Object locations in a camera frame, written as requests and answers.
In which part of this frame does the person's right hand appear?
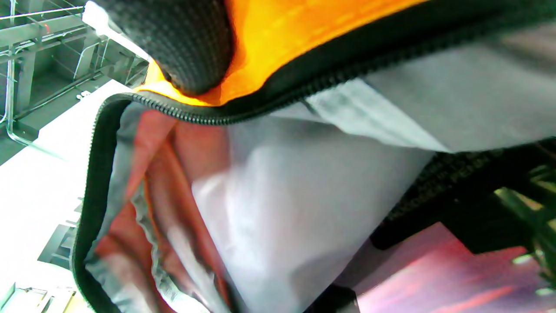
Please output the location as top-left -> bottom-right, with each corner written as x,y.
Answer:
93,0 -> 235,97

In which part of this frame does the orange and blue school bag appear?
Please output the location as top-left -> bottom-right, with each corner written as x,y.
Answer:
72,0 -> 556,313

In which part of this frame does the sunset cover notebook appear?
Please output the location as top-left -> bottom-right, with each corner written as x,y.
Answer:
334,139 -> 556,313

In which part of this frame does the grey metal frame structure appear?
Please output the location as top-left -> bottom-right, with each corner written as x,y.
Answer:
0,0 -> 149,150

